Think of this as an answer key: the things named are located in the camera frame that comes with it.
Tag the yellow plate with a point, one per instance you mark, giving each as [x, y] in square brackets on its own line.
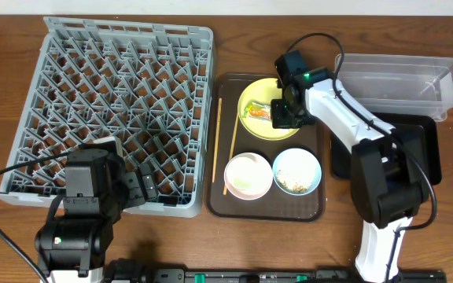
[262, 91]

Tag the right wooden chopstick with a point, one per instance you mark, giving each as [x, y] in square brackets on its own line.
[232, 145]

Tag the wooden chopstick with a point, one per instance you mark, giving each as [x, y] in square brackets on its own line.
[232, 145]
[216, 145]

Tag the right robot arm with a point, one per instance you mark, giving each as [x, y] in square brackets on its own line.
[387, 166]

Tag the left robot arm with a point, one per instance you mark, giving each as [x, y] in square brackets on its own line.
[79, 226]

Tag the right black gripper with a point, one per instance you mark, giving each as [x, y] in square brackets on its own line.
[282, 114]

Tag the light blue bowl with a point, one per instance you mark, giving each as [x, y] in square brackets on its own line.
[297, 172]

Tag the grey plastic dish rack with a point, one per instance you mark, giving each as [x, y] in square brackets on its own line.
[149, 85]

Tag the orange green snack wrapper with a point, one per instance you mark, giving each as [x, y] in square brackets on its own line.
[256, 110]

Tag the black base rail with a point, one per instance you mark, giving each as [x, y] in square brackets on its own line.
[273, 276]

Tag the dark brown serving tray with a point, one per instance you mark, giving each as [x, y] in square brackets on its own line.
[276, 204]

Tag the white pink cup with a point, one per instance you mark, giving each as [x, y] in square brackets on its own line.
[248, 176]

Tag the left wooden chopstick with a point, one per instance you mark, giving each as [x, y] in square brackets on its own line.
[216, 145]

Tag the clear plastic bin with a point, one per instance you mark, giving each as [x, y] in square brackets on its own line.
[401, 84]

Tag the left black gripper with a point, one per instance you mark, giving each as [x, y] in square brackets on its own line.
[141, 185]

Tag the black waste tray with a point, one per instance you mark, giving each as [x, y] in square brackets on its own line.
[423, 126]

